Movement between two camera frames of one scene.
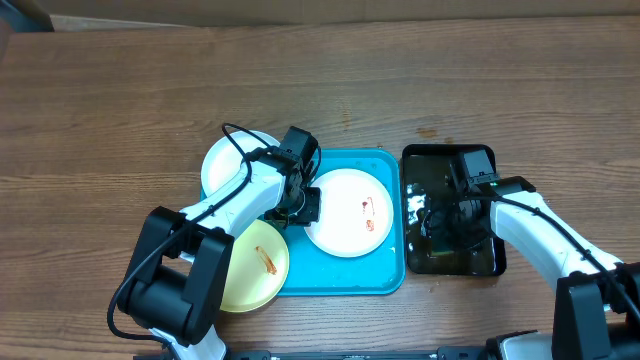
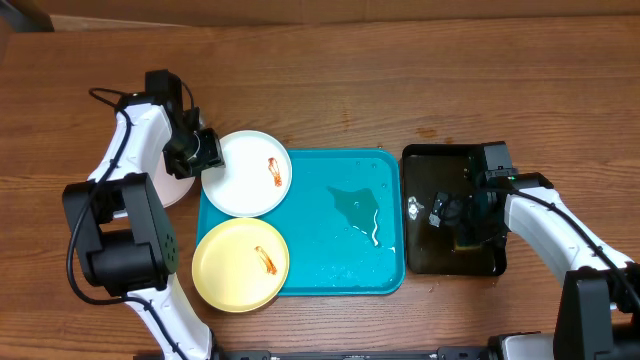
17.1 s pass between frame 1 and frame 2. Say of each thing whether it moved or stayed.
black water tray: stayed
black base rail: stayed
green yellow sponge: moved
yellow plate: stayed
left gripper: moved
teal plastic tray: stayed
